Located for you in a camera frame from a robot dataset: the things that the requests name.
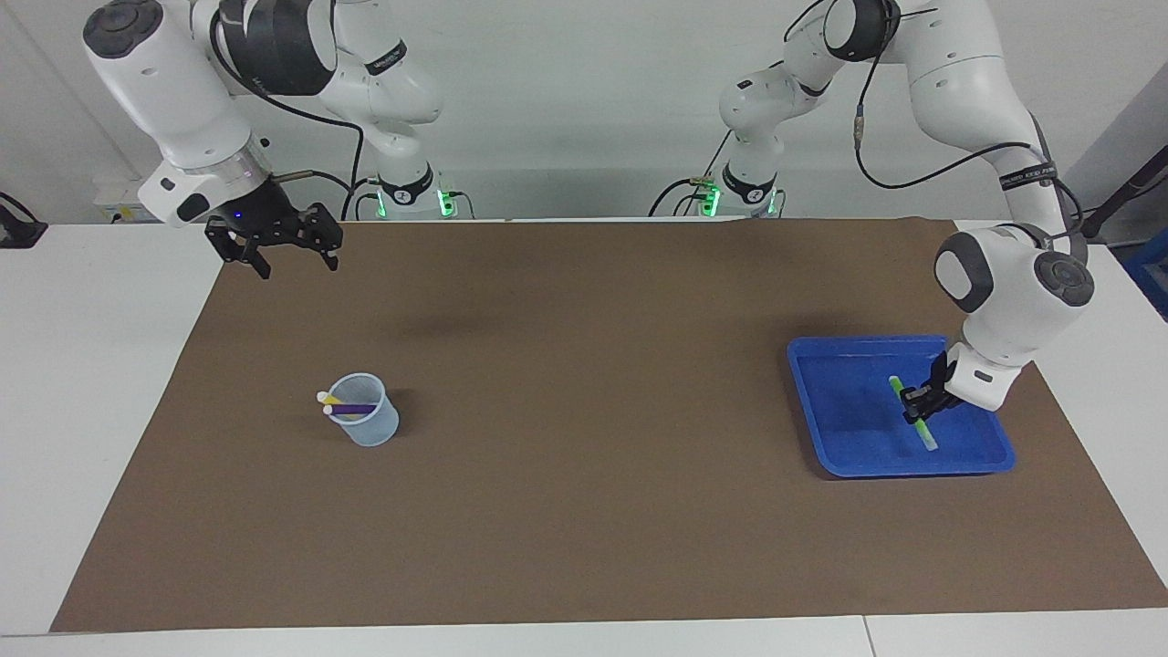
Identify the yellow pen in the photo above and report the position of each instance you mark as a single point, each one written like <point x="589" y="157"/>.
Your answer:
<point x="333" y="399"/>

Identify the purple pen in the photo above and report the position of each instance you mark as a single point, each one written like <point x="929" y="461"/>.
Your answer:
<point x="356" y="409"/>

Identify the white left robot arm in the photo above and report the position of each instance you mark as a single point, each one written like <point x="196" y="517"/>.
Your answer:
<point x="1013" y="301"/>

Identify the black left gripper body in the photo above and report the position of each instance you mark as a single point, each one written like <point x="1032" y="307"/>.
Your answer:
<point x="942" y="379"/>

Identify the brown table mat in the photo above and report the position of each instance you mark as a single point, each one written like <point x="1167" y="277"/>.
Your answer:
<point x="584" y="511"/>

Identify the white wall power strip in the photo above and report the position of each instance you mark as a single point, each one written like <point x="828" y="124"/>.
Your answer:
<point x="123" y="205"/>

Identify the translucent plastic cup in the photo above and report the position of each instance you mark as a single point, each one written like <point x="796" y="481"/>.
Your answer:
<point x="370" y="431"/>

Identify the green pen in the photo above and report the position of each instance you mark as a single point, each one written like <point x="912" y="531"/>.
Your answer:
<point x="925" y="436"/>

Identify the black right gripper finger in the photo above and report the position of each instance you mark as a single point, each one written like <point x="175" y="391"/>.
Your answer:
<point x="324" y="233"/>
<point x="235" y="242"/>

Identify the blue crate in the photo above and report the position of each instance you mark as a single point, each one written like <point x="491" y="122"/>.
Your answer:
<point x="1152" y="274"/>

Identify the black stand pole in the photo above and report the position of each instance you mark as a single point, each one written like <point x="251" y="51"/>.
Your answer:
<point x="1127" y="193"/>

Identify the blue plastic tray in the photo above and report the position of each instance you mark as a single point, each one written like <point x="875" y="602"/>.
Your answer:
<point x="849" y="438"/>

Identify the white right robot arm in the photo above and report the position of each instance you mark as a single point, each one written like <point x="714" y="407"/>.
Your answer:
<point x="164" y="82"/>

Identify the black clamp mount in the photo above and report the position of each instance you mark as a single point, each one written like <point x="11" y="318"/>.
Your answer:
<point x="18" y="233"/>

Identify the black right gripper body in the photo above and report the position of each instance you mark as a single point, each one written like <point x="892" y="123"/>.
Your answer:
<point x="265" y="214"/>

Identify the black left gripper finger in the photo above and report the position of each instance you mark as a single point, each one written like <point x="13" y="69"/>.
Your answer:
<point x="923" y="415"/>
<point x="915" y="395"/>

